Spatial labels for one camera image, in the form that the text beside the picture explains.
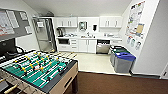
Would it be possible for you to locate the white door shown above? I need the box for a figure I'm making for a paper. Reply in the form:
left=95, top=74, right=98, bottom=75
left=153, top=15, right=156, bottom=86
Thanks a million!
left=160, top=59, right=168, bottom=80

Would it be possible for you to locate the tan paper notice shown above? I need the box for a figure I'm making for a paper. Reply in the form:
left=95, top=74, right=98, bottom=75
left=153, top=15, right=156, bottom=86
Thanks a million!
left=135, top=23, right=146, bottom=35

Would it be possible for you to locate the grey bin green lid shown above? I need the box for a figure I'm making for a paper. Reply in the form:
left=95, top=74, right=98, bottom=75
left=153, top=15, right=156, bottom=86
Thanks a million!
left=111, top=48, right=130, bottom=67

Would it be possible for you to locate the large printed wall poster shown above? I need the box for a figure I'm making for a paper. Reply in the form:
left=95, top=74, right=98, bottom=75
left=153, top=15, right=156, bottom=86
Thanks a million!
left=124, top=1, right=147, bottom=39

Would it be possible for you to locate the black built-in microwave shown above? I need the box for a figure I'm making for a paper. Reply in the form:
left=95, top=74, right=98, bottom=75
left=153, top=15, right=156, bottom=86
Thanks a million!
left=58, top=38, right=70, bottom=46

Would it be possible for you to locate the white pinned paper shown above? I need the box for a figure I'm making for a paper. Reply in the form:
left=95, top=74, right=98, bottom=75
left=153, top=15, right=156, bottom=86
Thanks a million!
left=24, top=26, right=32, bottom=34

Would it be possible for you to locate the stainless steel refrigerator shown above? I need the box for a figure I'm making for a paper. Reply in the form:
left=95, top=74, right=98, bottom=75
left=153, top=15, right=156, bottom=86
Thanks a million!
left=32, top=16, right=57, bottom=54

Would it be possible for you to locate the foosball table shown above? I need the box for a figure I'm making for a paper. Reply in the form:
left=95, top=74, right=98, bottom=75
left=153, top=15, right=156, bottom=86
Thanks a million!
left=0, top=49, right=79, bottom=94

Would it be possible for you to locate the white sink base cabinet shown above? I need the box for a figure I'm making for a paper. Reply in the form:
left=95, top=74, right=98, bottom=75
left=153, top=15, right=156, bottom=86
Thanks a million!
left=78, top=38, right=98, bottom=54

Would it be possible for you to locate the blue bin sign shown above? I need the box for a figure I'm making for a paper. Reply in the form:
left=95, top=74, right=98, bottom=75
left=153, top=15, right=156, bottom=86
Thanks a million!
left=126, top=36, right=132, bottom=45

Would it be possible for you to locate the white paper sheet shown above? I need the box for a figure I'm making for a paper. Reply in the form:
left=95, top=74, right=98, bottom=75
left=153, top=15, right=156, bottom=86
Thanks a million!
left=36, top=21, right=45, bottom=28

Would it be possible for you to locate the grey bin black lid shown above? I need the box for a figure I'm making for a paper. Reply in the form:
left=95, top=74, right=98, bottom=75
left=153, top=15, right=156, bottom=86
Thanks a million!
left=109, top=45, right=124, bottom=63

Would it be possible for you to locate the grey bin sign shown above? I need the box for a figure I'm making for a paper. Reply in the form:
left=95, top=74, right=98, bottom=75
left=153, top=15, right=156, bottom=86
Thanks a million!
left=135, top=40, right=143, bottom=51

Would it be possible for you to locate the grey bin blue lid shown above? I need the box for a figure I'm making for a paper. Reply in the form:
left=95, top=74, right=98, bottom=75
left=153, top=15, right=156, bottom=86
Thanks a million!
left=114, top=52, right=137, bottom=74

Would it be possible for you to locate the green bin sign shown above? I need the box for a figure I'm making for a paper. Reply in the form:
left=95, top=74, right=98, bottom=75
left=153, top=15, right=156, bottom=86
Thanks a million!
left=130, top=38, right=137, bottom=48

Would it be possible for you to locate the white wall cabinet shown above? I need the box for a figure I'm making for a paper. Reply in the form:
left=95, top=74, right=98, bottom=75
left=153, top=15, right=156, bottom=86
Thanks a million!
left=54, top=16, right=78, bottom=28
left=99, top=15, right=124, bottom=29

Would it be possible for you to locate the microwave oven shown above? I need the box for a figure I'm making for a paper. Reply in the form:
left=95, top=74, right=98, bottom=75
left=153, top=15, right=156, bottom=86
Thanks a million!
left=57, top=37, right=80, bottom=53

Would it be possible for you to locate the chrome faucet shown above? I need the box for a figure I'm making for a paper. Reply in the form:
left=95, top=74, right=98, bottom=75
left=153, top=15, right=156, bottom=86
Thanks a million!
left=86, top=31, right=91, bottom=38

